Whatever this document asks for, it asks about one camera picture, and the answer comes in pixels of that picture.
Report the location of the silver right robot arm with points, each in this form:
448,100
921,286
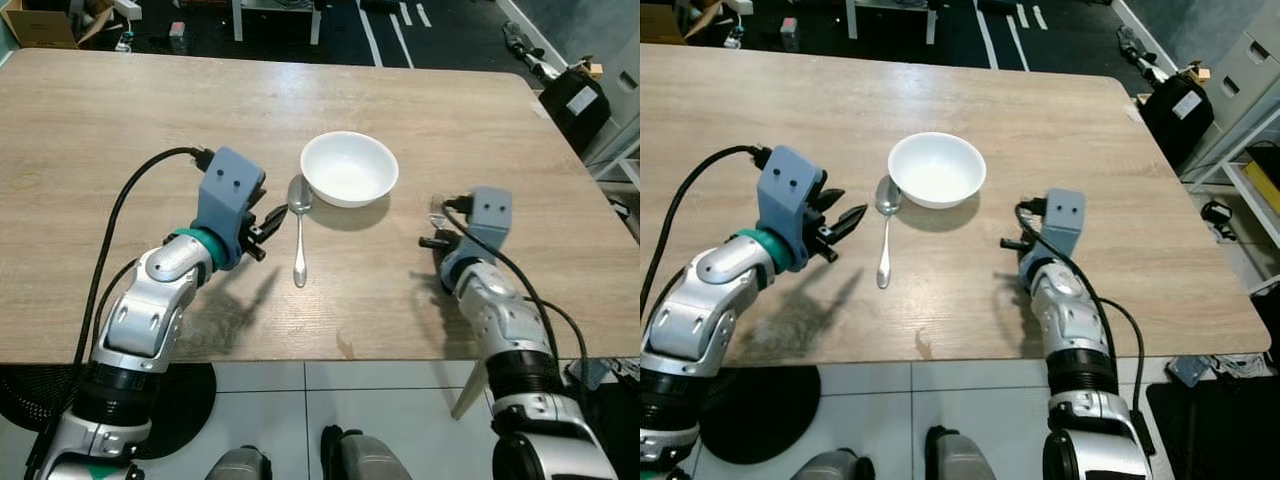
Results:
510,330
1075,330

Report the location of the silver metal spoon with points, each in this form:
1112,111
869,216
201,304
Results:
888,200
300,200

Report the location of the white ceramic bowl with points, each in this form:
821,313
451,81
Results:
937,170
350,170

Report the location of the beige table leg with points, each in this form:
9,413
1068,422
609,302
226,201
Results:
470,392

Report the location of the black round floor base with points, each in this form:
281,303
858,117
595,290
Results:
190,400
760,410

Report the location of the black bag with white label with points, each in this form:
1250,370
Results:
1178,115
572,110

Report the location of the small grey box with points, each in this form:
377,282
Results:
790,34
178,36

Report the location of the grey and black floor device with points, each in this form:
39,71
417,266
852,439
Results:
525,45
1135,48

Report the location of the grey robot left leg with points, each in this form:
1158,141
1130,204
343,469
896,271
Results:
828,467
240,466

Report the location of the grey robot leg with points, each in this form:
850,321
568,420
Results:
240,466
828,467
365,458
962,458

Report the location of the grey robot right leg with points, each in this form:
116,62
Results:
962,458
365,458

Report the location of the white drawer cabinet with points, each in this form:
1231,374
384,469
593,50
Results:
625,90
1245,80

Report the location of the yellow flat object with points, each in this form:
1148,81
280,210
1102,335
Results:
1262,188

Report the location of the brown cardboard box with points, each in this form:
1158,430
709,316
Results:
660,20
35,22

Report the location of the black floor mat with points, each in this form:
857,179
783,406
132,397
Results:
1215,435

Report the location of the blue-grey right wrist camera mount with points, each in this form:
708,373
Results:
1064,218
490,215

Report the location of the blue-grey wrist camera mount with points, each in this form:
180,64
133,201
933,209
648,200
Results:
226,190
1064,218
788,190
490,215

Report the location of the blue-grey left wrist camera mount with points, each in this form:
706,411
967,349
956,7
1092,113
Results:
788,190
226,190

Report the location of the white furniture frame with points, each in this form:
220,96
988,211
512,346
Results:
238,20
851,20

